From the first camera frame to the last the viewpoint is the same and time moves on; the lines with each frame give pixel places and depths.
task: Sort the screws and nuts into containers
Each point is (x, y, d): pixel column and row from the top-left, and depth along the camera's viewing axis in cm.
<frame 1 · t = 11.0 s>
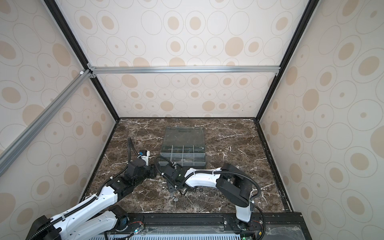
left hand: (159, 163, 82), fingers open
right hand: (172, 186, 85), fingers open
clear plastic compartment box: (184, 146, 101), point 4 cm above the table
pile of screws and nuts: (175, 197, 83), on the table

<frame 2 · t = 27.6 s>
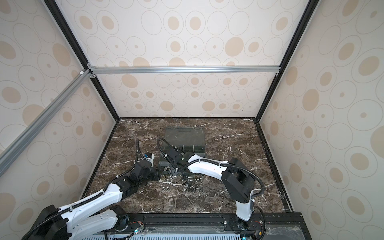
left hand: (164, 167, 83), fingers open
right hand: (176, 167, 87), fingers open
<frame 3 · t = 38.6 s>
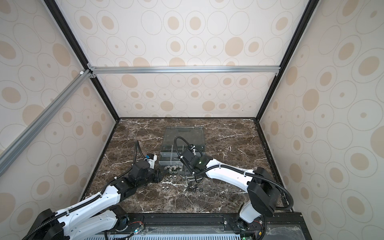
left hand: (167, 170, 81), fingers open
right hand: (189, 165, 84), fingers open
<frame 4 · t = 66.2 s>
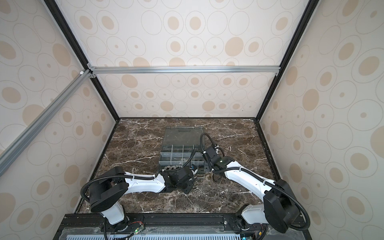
left hand: (196, 184, 85), fingers open
right hand: (209, 164, 86), fingers open
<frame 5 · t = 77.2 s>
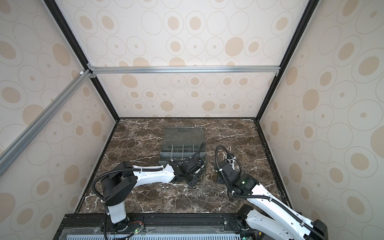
left hand: (199, 178, 86), fingers open
right hand: (223, 172, 79), fingers open
